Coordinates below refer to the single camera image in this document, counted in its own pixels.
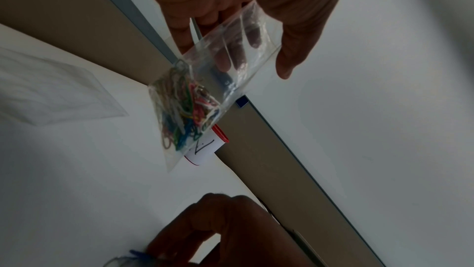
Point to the person's right hand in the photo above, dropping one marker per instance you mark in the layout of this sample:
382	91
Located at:
252	230

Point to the clear plastic bag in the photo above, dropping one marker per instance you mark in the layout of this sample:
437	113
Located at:
237	43

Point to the red-rimmed white paper cup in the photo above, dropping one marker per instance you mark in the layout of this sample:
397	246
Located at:
203	151

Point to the pile of coloured paper clips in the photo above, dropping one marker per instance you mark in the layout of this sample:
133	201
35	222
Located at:
137	255

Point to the bunch of bagged paper clips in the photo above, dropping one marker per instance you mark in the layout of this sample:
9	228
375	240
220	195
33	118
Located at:
181	110

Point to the flat spare clear bag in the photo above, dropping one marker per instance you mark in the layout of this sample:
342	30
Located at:
55	90

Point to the blue number sign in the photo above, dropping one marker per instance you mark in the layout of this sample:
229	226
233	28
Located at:
242	102

